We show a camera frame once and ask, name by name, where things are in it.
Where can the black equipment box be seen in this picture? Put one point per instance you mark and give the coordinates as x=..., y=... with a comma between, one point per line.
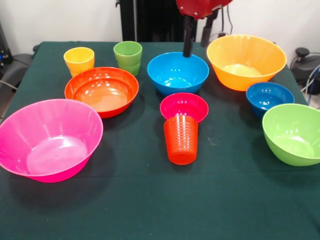
x=3, y=50

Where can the yellow cup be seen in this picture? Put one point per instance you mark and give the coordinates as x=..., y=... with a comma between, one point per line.
x=78, y=62

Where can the orange-red ribbed cup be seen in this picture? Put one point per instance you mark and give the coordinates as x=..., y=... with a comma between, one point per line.
x=181, y=142

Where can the red shallow bowl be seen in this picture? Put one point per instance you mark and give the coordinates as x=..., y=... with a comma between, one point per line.
x=100, y=95

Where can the large pink bowl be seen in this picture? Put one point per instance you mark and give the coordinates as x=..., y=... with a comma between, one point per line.
x=50, y=150

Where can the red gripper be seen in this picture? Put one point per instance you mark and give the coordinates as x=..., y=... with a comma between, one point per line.
x=200, y=7

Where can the small dark blue bowl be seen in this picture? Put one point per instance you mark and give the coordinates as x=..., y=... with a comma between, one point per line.
x=267, y=97

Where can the green cup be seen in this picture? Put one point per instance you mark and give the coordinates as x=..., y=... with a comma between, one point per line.
x=127, y=57

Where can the dark green tablecloth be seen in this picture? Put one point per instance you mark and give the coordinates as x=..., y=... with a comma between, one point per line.
x=160, y=187

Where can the light green bowl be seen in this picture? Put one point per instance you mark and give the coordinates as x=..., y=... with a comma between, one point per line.
x=292, y=140

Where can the light blue bowl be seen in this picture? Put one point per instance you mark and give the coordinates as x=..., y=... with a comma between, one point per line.
x=177, y=75

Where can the small magenta bowl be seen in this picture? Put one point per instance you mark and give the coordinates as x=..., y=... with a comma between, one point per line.
x=185, y=105

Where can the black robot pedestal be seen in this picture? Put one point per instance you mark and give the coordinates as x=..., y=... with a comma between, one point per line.
x=150, y=20

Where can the large orange bowl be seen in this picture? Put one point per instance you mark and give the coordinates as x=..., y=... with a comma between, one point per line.
x=250, y=55

